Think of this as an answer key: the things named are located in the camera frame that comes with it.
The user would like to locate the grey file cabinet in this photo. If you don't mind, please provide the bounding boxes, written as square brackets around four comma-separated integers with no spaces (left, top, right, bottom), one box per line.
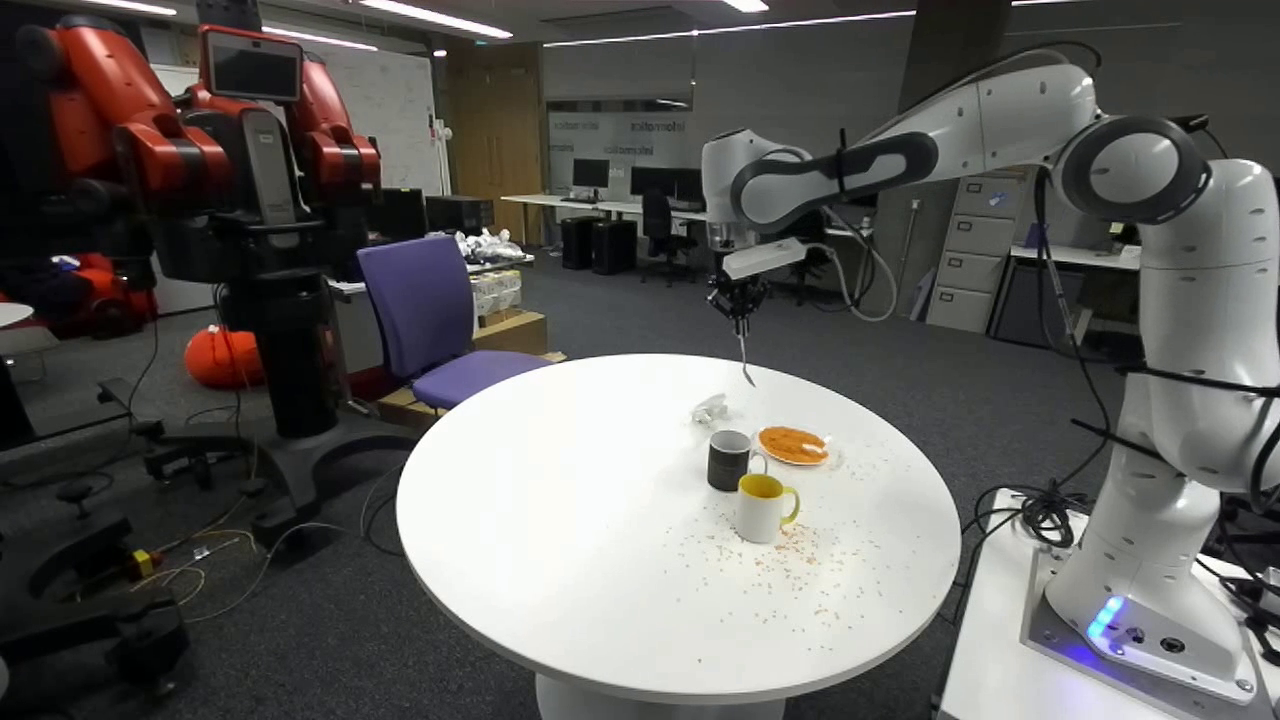
[926,170,1031,334]

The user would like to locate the white mug yellow inside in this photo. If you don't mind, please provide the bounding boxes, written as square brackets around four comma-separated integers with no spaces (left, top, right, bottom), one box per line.
[732,469,806,546]

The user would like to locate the white desk with dark cabinet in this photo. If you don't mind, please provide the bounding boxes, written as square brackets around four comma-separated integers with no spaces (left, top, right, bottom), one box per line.
[1009,239,1152,351]

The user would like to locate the white robot mounting table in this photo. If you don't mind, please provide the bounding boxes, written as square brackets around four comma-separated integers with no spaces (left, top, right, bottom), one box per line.
[938,483,1280,720]

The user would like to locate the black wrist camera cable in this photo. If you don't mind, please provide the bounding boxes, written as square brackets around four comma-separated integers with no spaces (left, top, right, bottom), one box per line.
[795,194,905,326]

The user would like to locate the scattered orange grains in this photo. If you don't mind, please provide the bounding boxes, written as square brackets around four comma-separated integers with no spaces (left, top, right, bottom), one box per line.
[637,511,926,651]

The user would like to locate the glass bowl of orange grains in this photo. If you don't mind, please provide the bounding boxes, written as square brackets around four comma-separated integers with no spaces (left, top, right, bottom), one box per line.
[751,421,847,476]

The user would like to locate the yellow floor cable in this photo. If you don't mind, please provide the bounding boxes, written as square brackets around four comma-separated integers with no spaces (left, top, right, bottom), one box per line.
[129,522,271,610]

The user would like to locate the black floor base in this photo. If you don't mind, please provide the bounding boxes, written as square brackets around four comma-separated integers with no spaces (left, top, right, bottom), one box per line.
[0,511,197,695]

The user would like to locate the whiteboard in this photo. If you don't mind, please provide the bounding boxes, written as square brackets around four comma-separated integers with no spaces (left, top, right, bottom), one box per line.
[311,42,458,201]

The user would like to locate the black office chair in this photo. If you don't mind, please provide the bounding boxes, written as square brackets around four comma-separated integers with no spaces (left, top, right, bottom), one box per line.
[637,189,701,287]

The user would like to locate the ceiling light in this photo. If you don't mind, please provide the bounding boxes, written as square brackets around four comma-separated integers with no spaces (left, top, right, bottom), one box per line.
[255,18,385,55]
[358,0,515,42]

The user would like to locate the purple chair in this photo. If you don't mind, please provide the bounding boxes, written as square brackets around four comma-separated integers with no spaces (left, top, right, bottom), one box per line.
[352,231,552,445]

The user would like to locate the orange ball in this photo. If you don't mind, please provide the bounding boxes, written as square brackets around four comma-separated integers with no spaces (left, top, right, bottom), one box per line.
[182,318,269,396]

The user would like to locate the black cup with white handle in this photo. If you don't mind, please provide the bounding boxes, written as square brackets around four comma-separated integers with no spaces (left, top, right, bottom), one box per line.
[706,424,771,492]

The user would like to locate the white storage box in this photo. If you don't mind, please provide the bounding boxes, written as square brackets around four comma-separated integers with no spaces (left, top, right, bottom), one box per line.
[458,226,529,334]

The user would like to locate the red Baxter robot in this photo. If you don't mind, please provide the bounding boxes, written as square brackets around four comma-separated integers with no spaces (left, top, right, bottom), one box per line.
[0,10,393,445]

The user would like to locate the black cable bundle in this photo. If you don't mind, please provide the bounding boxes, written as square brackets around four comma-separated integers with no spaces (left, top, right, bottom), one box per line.
[963,476,1085,551]

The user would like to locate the long white desk row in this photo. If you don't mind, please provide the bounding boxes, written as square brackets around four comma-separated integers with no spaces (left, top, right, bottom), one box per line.
[495,192,713,292]

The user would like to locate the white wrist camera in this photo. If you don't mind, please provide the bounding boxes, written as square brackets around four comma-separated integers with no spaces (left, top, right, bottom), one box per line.
[718,237,813,282]

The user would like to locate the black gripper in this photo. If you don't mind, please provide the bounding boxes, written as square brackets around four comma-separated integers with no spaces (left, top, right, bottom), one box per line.
[709,261,776,334]

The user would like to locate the wooden door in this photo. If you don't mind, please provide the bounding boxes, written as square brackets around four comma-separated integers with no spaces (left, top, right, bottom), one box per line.
[446,42,549,243]

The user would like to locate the cardboard box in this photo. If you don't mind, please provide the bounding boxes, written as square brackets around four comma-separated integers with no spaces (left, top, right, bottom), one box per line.
[473,307,552,358]

